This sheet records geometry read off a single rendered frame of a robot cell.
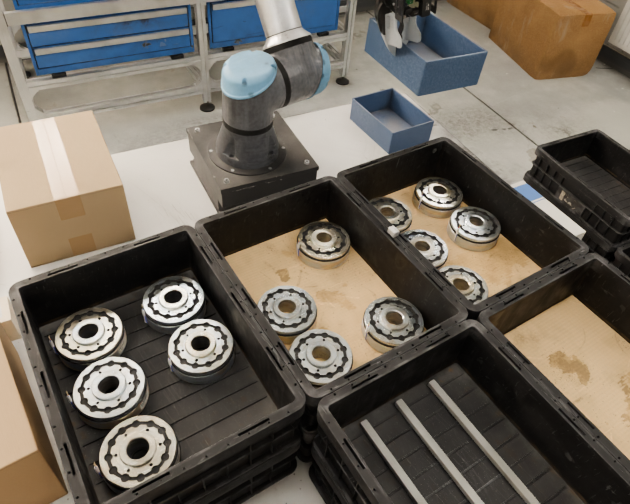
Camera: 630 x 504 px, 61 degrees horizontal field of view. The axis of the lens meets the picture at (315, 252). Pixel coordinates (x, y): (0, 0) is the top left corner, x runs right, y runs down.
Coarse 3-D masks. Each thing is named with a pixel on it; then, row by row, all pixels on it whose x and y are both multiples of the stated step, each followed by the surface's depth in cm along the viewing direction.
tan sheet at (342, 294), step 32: (256, 256) 103; (288, 256) 104; (352, 256) 105; (256, 288) 98; (320, 288) 99; (352, 288) 100; (384, 288) 100; (320, 320) 94; (352, 320) 94; (352, 352) 90
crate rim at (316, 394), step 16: (288, 192) 102; (240, 208) 98; (208, 224) 95; (208, 240) 92; (224, 272) 87; (240, 288) 85; (256, 304) 83; (256, 320) 81; (448, 320) 83; (464, 320) 84; (272, 336) 79; (416, 336) 81; (432, 336) 81; (288, 352) 77; (400, 352) 79; (288, 368) 76; (368, 368) 76; (304, 384) 74; (336, 384) 74
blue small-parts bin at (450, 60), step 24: (432, 24) 115; (384, 48) 108; (408, 48) 102; (432, 48) 117; (456, 48) 111; (480, 48) 105; (408, 72) 104; (432, 72) 101; (456, 72) 104; (480, 72) 107
